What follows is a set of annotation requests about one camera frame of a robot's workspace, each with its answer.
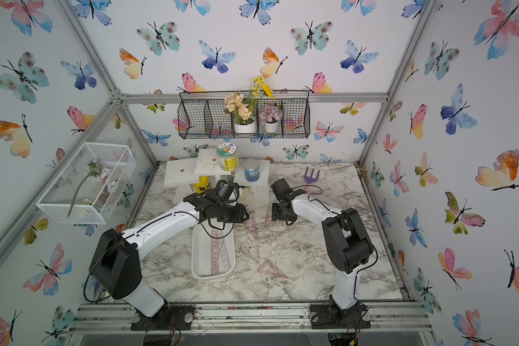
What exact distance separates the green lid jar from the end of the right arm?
18 cm

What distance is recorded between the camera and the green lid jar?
828 mm

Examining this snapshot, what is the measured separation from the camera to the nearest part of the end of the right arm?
70 cm
